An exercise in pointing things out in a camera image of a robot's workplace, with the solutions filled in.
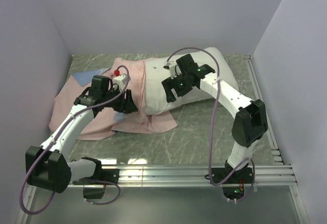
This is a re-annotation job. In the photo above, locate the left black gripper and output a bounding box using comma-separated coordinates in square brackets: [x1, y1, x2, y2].
[102, 86, 138, 114]

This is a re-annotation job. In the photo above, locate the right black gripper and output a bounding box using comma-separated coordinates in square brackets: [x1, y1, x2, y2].
[162, 72, 194, 103]

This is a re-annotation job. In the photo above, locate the white pillow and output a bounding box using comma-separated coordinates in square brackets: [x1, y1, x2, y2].
[144, 47, 239, 115]

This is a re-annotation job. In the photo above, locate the pink cartoon pillowcase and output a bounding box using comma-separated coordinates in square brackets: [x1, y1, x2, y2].
[49, 57, 178, 141]

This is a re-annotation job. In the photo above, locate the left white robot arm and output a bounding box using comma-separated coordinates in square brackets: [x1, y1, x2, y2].
[24, 74, 138, 193]

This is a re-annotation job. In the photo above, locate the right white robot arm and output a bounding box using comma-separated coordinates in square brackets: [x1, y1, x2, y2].
[162, 54, 268, 183]

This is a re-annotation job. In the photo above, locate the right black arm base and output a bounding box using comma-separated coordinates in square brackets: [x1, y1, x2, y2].
[212, 165, 255, 203]

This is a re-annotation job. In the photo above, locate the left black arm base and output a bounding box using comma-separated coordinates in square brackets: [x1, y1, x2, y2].
[82, 169, 120, 200]

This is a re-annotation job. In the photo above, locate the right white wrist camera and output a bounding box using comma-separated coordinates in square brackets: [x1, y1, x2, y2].
[163, 61, 181, 79]

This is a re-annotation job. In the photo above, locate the side aluminium rail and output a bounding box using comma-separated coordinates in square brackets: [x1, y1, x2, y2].
[244, 55, 285, 165]

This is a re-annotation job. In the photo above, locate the aluminium mounting rail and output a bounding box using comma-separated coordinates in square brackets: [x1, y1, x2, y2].
[103, 165, 297, 187]

